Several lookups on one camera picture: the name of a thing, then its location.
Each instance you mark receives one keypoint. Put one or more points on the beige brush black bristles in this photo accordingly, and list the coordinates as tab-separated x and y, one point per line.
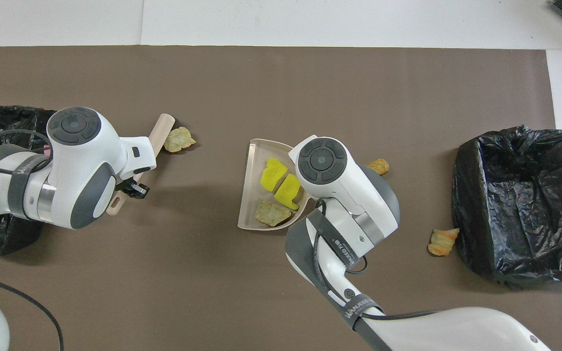
161	134

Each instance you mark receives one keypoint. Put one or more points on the brown paper table mat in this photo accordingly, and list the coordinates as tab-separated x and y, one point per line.
359	97

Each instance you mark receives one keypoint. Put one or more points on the brown bread-shaped sponge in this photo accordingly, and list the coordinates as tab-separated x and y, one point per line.
380	166

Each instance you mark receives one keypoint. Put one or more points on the yellow sponge piece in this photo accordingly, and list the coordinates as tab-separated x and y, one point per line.
273	174
288	191

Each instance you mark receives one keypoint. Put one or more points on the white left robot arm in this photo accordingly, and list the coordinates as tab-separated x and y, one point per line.
81	165

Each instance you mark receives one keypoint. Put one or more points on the beige plastic dustpan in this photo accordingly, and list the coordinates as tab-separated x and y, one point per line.
254	195

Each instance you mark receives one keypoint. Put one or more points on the orange beige striped sponge piece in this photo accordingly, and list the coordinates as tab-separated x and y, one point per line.
442	243

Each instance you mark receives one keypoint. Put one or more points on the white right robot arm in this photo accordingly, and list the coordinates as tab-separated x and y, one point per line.
349	195

